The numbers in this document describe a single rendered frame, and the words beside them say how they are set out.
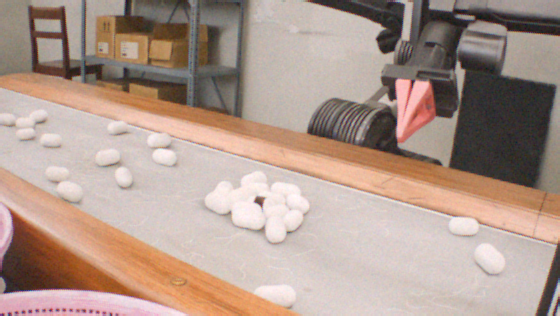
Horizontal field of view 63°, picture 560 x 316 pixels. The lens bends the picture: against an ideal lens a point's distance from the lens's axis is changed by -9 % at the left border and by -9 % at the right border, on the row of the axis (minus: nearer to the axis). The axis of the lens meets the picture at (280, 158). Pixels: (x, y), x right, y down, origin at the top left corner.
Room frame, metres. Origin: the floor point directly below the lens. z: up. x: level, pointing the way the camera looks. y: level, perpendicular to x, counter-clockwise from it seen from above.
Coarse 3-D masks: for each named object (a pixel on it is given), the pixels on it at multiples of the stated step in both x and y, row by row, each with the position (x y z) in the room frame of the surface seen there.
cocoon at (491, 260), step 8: (480, 248) 0.41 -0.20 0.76; (488, 248) 0.40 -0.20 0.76; (480, 256) 0.40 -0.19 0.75; (488, 256) 0.39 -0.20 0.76; (496, 256) 0.39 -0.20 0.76; (480, 264) 0.40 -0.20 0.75; (488, 264) 0.39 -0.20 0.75; (496, 264) 0.38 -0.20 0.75; (504, 264) 0.39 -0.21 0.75; (496, 272) 0.38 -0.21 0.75
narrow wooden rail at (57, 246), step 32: (0, 192) 0.43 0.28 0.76; (32, 192) 0.44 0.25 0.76; (32, 224) 0.37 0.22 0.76; (64, 224) 0.38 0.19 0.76; (96, 224) 0.39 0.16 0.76; (32, 256) 0.38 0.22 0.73; (64, 256) 0.34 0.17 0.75; (96, 256) 0.33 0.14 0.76; (128, 256) 0.34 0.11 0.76; (160, 256) 0.34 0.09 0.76; (32, 288) 0.38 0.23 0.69; (64, 288) 0.35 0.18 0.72; (96, 288) 0.32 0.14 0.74; (128, 288) 0.30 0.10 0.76; (160, 288) 0.30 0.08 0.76; (192, 288) 0.30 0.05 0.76; (224, 288) 0.30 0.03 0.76
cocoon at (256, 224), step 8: (240, 208) 0.46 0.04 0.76; (232, 216) 0.46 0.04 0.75; (240, 216) 0.45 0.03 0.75; (248, 216) 0.45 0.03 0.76; (256, 216) 0.45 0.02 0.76; (264, 216) 0.46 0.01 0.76; (240, 224) 0.45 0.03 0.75; (248, 224) 0.45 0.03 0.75; (256, 224) 0.45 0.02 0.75; (264, 224) 0.45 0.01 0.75
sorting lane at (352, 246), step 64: (0, 128) 0.75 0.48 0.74; (64, 128) 0.78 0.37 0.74; (128, 128) 0.81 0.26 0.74; (128, 192) 0.53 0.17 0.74; (192, 192) 0.54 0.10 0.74; (320, 192) 0.58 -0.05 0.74; (192, 256) 0.39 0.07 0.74; (256, 256) 0.40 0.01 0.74; (320, 256) 0.41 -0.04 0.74; (384, 256) 0.42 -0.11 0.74; (448, 256) 0.42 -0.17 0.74; (512, 256) 0.43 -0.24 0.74
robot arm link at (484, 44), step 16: (432, 0) 0.73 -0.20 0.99; (448, 0) 0.72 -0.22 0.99; (432, 16) 0.73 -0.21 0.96; (448, 16) 0.72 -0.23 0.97; (464, 16) 0.71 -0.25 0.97; (480, 32) 0.69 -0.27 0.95; (496, 32) 0.68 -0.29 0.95; (464, 48) 0.68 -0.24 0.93; (480, 48) 0.67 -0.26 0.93; (496, 48) 0.66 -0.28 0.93; (464, 64) 0.68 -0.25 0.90; (480, 64) 0.67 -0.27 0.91; (496, 64) 0.66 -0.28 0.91
